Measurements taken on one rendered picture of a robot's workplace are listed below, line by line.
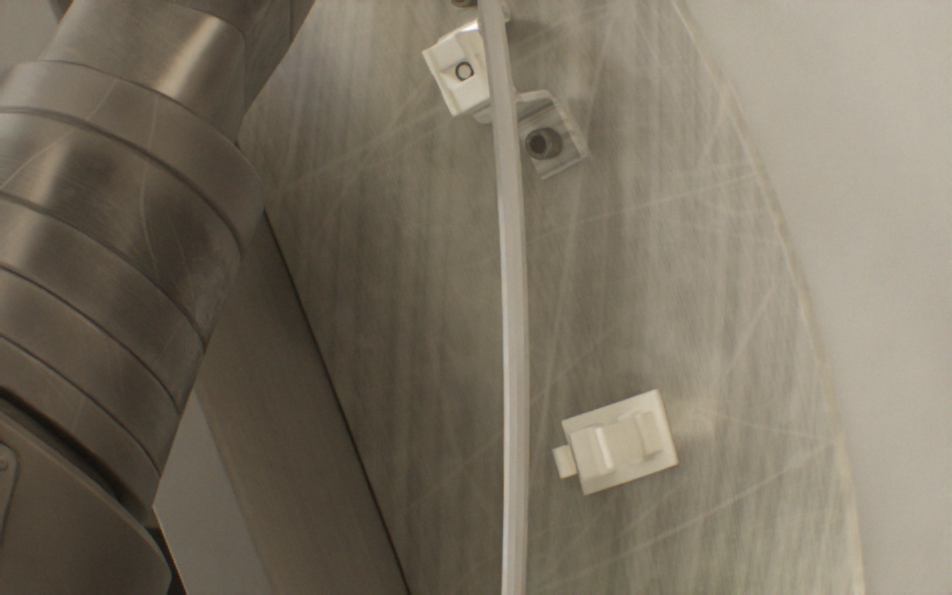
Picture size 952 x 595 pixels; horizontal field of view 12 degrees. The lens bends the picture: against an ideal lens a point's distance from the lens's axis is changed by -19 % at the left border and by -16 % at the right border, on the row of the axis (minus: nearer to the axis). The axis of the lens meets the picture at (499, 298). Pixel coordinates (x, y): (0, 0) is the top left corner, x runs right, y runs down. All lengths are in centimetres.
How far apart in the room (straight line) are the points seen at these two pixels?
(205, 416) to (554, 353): 7
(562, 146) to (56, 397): 16
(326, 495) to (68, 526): 15
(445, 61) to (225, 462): 9
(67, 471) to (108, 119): 7
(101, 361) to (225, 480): 10
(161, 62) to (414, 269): 13
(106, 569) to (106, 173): 8
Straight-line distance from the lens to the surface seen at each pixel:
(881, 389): 100
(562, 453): 102
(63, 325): 92
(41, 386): 91
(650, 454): 102
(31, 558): 90
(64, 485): 90
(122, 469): 92
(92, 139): 93
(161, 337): 93
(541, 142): 102
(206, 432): 102
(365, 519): 105
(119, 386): 92
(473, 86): 101
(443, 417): 104
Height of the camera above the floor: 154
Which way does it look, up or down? 10 degrees down
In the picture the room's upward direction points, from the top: 3 degrees clockwise
